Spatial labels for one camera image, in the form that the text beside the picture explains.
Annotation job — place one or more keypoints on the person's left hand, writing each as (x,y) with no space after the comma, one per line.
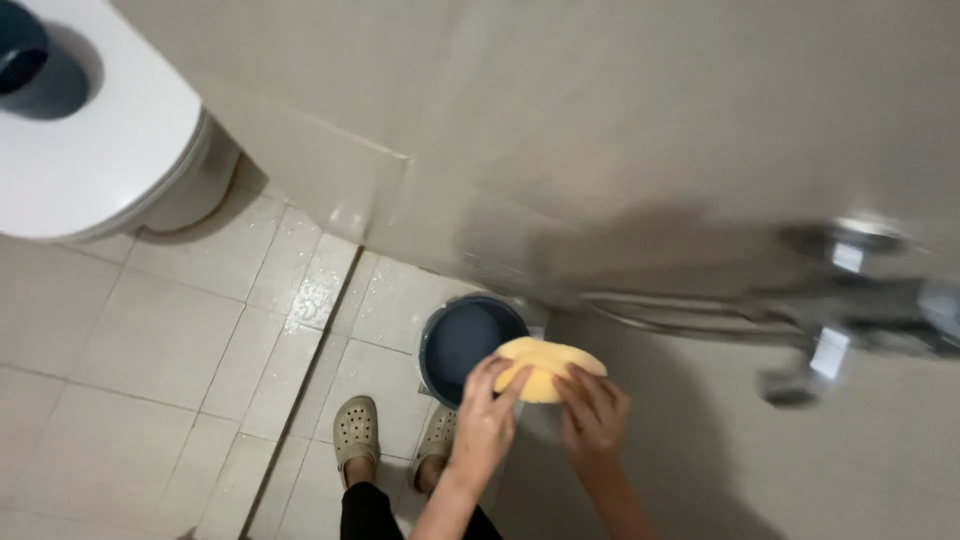
(481,427)

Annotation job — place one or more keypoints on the person's right hand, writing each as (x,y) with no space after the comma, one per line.
(596,427)

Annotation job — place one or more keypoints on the yellow sponge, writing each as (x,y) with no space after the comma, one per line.
(546,357)

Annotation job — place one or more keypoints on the beige perforated clog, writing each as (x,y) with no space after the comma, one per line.
(355,431)
(437,439)

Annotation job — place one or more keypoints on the dark blue plastic bucket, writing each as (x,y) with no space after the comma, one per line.
(461,345)

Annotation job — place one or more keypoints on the person's black trousers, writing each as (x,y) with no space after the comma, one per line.
(367,517)

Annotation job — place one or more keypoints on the chrome shower mixer tap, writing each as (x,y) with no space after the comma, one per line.
(847,300)

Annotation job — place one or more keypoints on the white toilet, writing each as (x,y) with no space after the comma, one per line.
(105,150)

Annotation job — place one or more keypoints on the dark blue plastic scoop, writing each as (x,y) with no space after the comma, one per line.
(19,45)

